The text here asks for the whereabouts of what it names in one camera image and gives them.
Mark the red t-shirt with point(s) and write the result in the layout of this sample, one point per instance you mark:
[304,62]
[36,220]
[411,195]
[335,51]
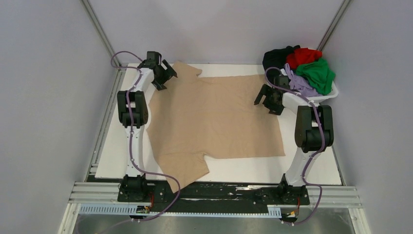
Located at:
[302,56]

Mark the white plastic basket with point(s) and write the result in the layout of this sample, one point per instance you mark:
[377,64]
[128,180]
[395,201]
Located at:
[326,95]

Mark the black t-shirt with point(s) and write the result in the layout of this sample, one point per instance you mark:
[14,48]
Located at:
[276,58]

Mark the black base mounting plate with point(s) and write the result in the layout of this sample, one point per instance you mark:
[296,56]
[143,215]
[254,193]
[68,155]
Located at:
[202,197]

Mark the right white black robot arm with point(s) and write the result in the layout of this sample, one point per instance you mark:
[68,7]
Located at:
[313,133]

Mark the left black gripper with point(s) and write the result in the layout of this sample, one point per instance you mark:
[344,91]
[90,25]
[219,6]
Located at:
[168,74]

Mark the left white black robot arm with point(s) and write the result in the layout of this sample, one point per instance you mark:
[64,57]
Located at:
[133,114]

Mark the lilac t-shirt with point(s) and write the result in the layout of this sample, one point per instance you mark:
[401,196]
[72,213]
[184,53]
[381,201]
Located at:
[300,84]

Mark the beige t-shirt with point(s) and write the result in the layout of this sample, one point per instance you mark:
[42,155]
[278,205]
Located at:
[196,117]

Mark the green t-shirt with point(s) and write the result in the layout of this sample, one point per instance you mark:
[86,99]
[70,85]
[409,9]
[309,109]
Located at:
[318,74]

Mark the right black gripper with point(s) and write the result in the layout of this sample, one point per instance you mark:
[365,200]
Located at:
[267,90]

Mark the aluminium frame rail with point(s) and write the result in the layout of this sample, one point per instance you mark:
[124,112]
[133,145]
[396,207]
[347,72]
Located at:
[100,198]

